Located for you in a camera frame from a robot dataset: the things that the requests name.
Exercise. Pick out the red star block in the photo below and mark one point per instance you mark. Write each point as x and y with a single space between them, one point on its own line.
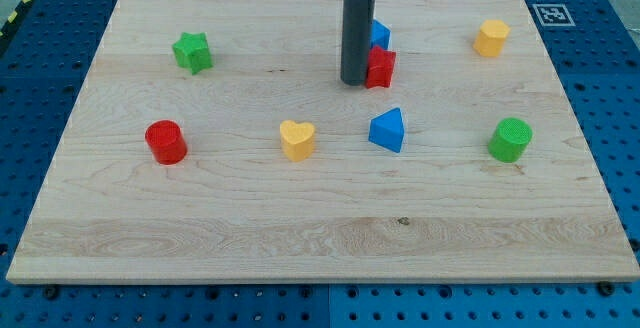
380 67

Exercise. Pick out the green star block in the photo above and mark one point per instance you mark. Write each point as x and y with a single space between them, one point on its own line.
192 52

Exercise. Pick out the yellow heart block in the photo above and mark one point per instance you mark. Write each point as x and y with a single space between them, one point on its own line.
297 140

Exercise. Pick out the blue triangle block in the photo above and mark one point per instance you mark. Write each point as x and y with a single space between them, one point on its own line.
387 130

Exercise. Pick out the wooden board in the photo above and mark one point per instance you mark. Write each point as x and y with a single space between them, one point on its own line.
236 210

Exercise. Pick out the blue cube block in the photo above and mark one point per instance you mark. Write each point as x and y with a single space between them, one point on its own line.
380 35

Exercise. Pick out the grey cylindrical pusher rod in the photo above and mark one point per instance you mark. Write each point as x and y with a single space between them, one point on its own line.
357 21

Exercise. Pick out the red cylinder block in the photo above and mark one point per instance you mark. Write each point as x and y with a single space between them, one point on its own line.
166 142

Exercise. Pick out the green cylinder block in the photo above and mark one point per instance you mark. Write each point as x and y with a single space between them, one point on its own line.
510 139

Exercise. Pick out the yellow hexagon block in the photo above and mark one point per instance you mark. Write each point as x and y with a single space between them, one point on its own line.
490 40

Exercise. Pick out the white fiducial marker tag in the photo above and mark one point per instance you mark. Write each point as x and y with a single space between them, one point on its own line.
553 15

